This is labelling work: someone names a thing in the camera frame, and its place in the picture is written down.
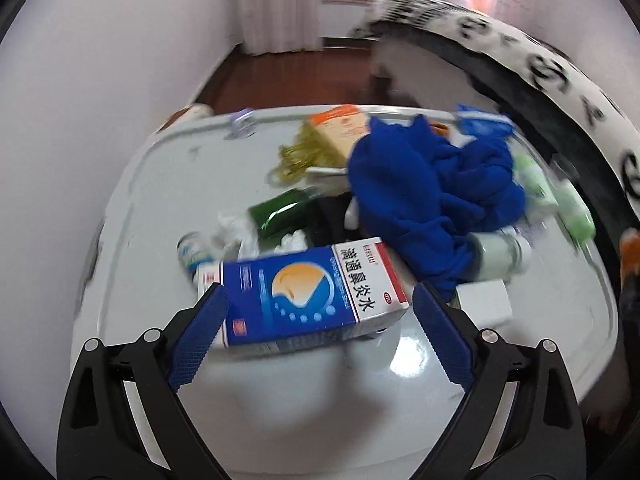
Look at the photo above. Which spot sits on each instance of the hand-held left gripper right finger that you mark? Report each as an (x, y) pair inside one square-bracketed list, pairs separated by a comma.
[(442, 335)]

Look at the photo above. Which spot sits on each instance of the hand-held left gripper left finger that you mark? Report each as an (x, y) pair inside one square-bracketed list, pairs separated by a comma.
[(200, 335)]

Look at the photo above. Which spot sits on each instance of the small white box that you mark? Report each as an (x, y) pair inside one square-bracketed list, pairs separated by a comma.
[(482, 302)]

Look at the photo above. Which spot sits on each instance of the small white jar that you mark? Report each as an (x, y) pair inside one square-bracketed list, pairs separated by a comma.
[(192, 254)]

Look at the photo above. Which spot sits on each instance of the white plastic bottle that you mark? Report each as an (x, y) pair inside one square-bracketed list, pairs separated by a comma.
[(495, 255)]

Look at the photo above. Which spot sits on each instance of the white tissue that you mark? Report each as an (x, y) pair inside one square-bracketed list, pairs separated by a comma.
[(235, 240)]

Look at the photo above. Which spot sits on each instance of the blue and white medicine box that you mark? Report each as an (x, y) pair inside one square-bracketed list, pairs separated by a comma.
[(300, 290)]

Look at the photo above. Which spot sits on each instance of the blue cloth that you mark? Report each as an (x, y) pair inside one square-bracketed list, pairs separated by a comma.
[(415, 190)]

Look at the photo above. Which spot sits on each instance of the light green tube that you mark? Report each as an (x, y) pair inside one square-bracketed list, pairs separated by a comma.
[(575, 215), (532, 182)]

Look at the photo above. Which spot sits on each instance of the dark green shiny packet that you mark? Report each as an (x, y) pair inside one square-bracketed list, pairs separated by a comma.
[(280, 210)]

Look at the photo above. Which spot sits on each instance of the black pouch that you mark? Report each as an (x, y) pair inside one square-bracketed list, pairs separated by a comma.
[(327, 220)]

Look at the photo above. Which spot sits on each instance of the white tube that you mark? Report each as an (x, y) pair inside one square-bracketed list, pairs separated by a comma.
[(327, 172)]

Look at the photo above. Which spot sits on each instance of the orange object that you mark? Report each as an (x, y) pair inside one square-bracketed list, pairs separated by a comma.
[(631, 255)]

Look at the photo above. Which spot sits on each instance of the blue plastic packet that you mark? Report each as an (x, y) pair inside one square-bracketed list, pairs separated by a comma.
[(482, 122)]

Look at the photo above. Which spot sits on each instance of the purple clip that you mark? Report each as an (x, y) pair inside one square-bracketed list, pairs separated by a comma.
[(243, 122)]

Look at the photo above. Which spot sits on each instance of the orange and white box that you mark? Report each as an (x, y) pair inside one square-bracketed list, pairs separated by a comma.
[(340, 127)]

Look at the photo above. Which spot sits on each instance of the white printed blanket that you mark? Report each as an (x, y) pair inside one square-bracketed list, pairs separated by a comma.
[(550, 55)]

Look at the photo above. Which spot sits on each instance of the white curtain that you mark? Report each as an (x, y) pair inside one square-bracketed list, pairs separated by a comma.
[(280, 5)]

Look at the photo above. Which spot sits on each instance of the white bed frame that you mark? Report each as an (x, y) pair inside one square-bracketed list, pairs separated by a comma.
[(425, 75)]

